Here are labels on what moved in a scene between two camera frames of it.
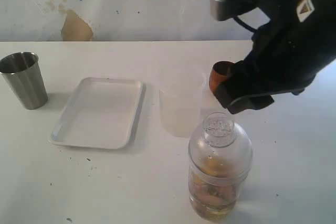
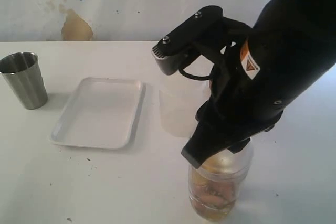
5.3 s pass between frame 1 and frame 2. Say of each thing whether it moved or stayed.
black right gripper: moved
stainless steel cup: stayed
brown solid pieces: stayed
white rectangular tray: stayed
